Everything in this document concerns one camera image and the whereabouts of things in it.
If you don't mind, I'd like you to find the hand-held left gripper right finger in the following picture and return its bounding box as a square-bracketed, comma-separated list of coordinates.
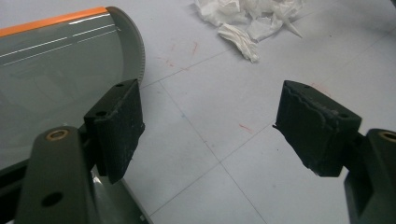
[273, 79, 362, 178]

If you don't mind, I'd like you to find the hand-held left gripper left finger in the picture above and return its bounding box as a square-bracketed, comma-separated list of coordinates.
[83, 78, 146, 185]

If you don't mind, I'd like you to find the grey dustpan with orange edge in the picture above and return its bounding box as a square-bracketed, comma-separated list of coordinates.
[0, 6, 154, 224]

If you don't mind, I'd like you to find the white tissue paper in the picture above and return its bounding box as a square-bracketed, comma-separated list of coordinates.
[193, 0, 308, 63]

